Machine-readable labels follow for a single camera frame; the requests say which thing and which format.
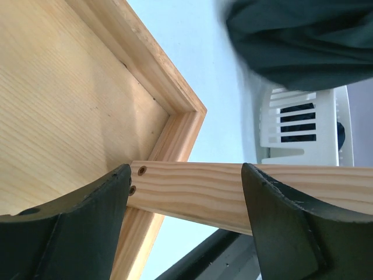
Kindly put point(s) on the white laundry basket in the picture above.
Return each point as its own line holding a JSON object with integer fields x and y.
{"x": 331, "y": 106}

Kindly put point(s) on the navy blue shorts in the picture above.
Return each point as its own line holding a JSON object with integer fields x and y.
{"x": 341, "y": 136}

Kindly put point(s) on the wooden rack post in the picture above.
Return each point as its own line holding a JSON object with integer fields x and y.
{"x": 212, "y": 194}

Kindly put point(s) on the dark green shorts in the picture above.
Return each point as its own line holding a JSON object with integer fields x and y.
{"x": 302, "y": 45}

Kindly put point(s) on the wooden rack base tray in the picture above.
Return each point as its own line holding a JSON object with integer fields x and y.
{"x": 86, "y": 88}

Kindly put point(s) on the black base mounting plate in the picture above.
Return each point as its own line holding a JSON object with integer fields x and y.
{"x": 224, "y": 255}

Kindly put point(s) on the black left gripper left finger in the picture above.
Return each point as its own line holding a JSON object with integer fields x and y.
{"x": 72, "y": 237}

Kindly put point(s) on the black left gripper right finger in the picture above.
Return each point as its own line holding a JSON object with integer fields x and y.
{"x": 297, "y": 236}

